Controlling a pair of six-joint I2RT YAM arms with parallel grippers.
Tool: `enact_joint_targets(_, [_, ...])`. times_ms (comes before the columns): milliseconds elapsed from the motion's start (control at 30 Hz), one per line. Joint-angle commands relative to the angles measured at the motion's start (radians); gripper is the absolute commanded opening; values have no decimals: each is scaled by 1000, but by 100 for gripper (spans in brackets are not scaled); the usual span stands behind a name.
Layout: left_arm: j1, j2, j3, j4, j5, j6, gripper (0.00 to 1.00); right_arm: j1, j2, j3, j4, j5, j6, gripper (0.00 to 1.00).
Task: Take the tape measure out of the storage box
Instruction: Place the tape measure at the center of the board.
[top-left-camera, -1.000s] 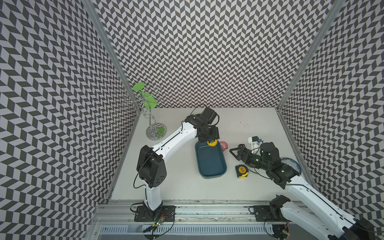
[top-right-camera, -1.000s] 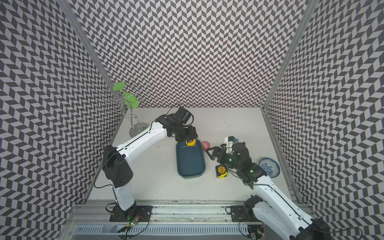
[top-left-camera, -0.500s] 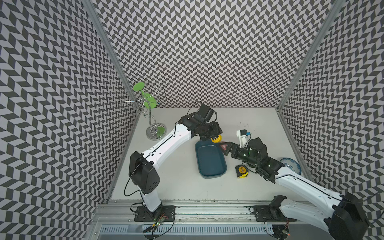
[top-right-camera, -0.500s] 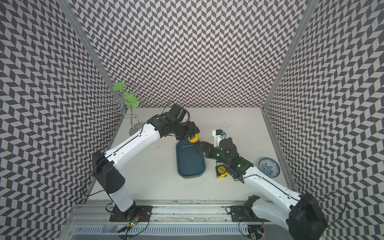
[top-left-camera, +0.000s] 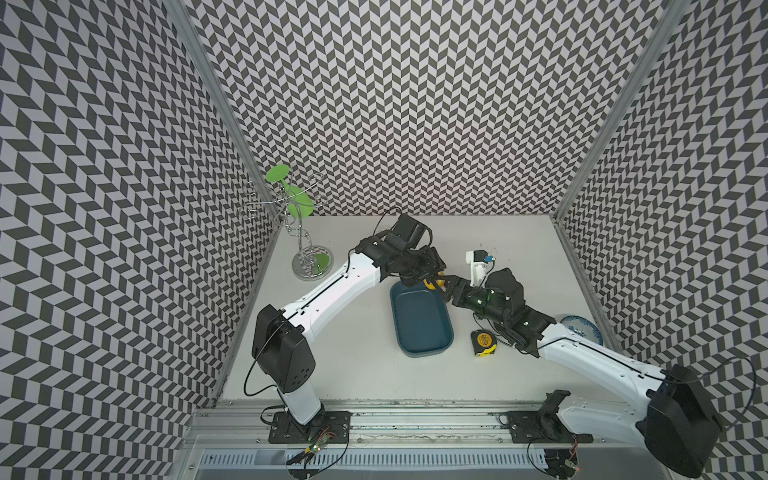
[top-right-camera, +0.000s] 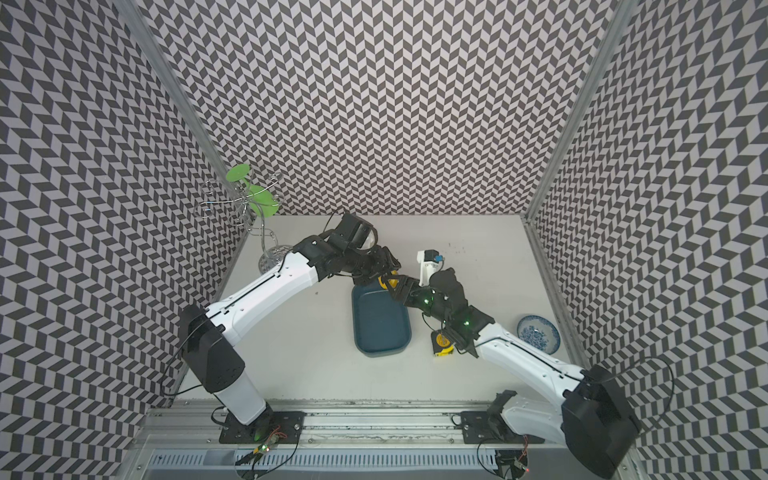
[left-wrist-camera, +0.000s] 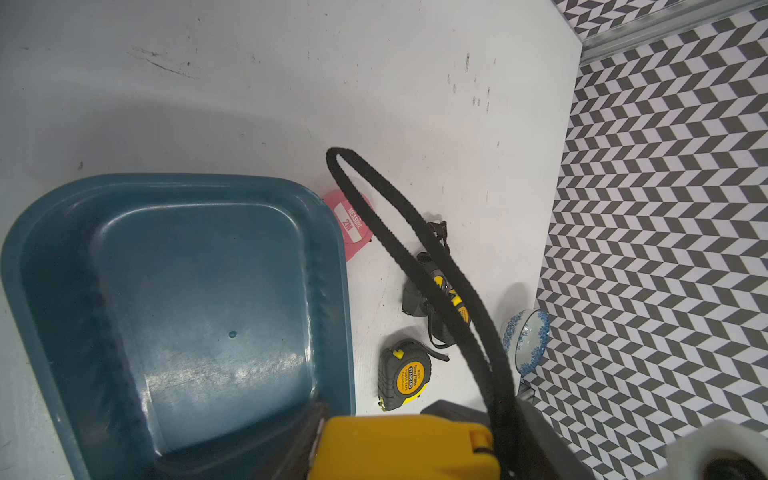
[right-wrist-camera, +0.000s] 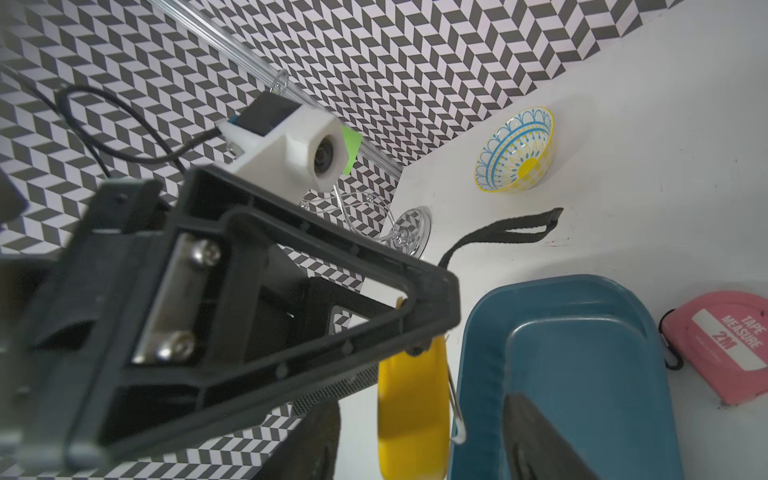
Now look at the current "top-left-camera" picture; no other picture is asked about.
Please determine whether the teal plastic storage box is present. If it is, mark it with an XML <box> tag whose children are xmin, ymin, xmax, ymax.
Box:
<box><xmin>390</xmin><ymin>282</ymin><xmax>454</xmax><ymax>358</ymax></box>

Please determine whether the yellow black tape measure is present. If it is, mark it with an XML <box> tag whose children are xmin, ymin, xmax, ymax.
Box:
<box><xmin>470</xmin><ymin>329</ymin><xmax>497</xmax><ymax>357</ymax></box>

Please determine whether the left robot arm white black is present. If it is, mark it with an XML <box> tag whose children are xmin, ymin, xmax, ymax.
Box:
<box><xmin>251</xmin><ymin>214</ymin><xmax>446</xmax><ymax>427</ymax></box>

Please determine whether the blue patterned plate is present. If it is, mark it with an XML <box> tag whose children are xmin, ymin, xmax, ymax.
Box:
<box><xmin>560</xmin><ymin>315</ymin><xmax>604</xmax><ymax>345</ymax></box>

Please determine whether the lower green plastic cup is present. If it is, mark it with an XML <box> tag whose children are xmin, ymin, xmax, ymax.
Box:
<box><xmin>285</xmin><ymin>185</ymin><xmax>315</xmax><ymax>219</ymax></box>

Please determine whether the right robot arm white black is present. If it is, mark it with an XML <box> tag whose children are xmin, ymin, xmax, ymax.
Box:
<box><xmin>426</xmin><ymin>268</ymin><xmax>726</xmax><ymax>478</ymax></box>

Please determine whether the yellow square tape measure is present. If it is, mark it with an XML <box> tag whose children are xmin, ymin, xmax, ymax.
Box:
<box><xmin>423</xmin><ymin>272</ymin><xmax>446</xmax><ymax>292</ymax></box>

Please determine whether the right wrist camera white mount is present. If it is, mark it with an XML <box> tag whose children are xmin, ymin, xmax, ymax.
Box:
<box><xmin>465</xmin><ymin>249</ymin><xmax>495</xmax><ymax>287</ymax></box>

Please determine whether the metal wire cup stand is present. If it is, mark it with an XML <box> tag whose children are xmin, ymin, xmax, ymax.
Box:
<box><xmin>245</xmin><ymin>164</ymin><xmax>333</xmax><ymax>281</ymax></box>

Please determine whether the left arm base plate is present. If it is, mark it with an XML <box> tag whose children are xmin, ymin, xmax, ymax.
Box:
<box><xmin>268</xmin><ymin>411</ymin><xmax>352</xmax><ymax>445</ymax></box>

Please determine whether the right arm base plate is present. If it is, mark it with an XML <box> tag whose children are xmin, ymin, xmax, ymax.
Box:
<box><xmin>503</xmin><ymin>410</ymin><xmax>594</xmax><ymax>444</ymax></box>

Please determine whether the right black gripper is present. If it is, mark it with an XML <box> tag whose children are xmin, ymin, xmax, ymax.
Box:
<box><xmin>429</xmin><ymin>276</ymin><xmax>507</xmax><ymax>326</ymax></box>

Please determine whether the aluminium front rail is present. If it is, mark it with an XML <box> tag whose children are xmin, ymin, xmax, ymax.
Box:
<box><xmin>179</xmin><ymin>400</ymin><xmax>685</xmax><ymax>451</ymax></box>

